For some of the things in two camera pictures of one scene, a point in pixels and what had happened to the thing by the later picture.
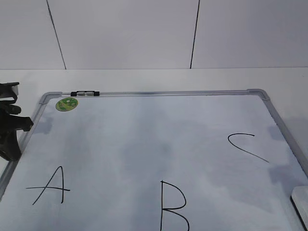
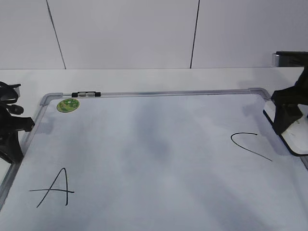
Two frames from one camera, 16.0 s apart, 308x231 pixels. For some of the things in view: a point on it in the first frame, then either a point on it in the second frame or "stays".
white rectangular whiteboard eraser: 299,198 -> 295,136
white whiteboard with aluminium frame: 201,160 stays
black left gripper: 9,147 stays
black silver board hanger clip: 85,93 stays
